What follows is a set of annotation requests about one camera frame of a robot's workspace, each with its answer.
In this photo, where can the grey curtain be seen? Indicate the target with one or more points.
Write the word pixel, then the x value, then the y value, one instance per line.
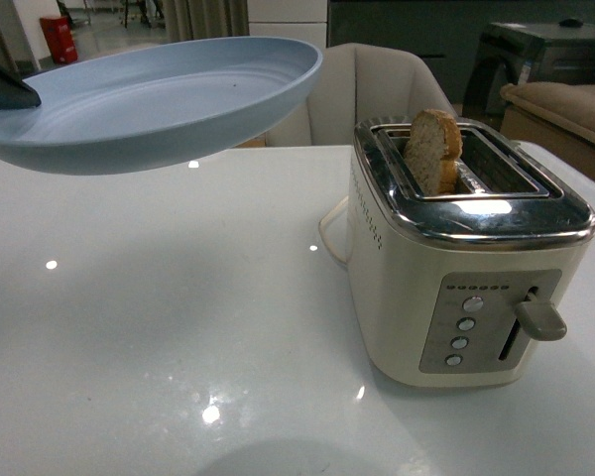
pixel 204 19

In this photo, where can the slice of bread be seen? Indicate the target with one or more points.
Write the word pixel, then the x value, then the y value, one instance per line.
pixel 431 152

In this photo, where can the cream and chrome toaster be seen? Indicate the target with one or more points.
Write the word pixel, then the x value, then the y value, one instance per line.
pixel 457 290

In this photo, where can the light blue plate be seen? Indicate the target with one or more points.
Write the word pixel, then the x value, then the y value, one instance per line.
pixel 159 106

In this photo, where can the right grey upholstered chair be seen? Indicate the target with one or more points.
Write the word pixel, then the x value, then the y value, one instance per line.
pixel 359 82

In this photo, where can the white cabinet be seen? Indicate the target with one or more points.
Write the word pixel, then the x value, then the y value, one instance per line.
pixel 305 20

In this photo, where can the red bin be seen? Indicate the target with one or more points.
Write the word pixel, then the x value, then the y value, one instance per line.
pixel 57 33

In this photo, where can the beige sofa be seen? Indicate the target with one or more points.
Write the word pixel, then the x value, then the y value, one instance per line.
pixel 557 116

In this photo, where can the dark grey desk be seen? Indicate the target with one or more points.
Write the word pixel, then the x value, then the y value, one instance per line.
pixel 521 53

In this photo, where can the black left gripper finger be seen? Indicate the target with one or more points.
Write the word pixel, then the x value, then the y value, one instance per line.
pixel 15 94

